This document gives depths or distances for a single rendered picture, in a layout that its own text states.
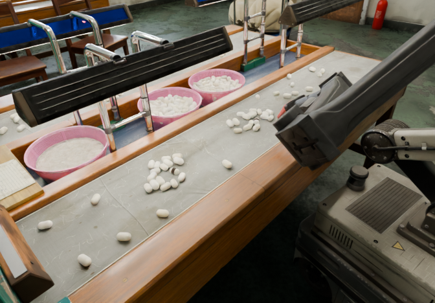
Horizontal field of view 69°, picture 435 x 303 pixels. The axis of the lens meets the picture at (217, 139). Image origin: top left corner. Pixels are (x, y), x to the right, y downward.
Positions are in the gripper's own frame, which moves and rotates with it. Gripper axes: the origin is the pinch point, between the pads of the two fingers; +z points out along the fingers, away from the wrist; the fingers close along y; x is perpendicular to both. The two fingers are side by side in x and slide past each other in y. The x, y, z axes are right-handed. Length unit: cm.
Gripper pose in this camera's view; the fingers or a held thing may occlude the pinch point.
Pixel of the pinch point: (279, 116)
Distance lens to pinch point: 109.5
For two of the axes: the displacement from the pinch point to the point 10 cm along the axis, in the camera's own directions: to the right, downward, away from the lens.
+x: 4.8, 8.8, 0.7
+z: -5.4, 2.4, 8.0
